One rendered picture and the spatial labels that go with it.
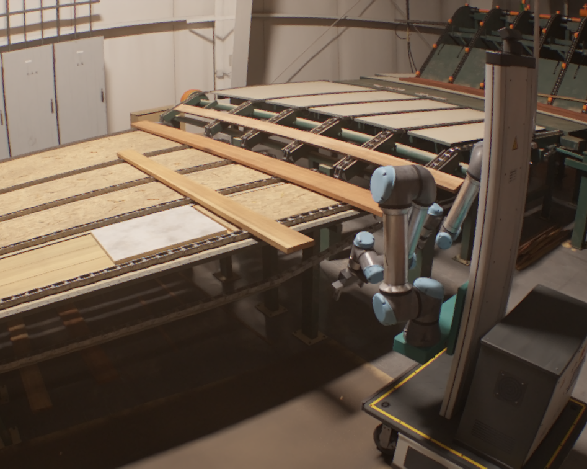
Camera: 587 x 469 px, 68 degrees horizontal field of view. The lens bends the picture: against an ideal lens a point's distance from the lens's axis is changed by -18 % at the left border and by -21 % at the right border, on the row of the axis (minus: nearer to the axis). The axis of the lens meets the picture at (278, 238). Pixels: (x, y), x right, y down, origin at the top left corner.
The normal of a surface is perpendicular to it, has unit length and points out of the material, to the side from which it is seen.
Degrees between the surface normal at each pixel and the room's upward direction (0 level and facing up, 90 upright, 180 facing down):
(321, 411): 0
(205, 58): 87
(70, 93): 90
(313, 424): 0
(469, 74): 47
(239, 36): 99
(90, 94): 90
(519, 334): 0
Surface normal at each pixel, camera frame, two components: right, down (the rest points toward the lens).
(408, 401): -0.02, -0.92
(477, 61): -0.61, -0.46
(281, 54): 0.57, 0.26
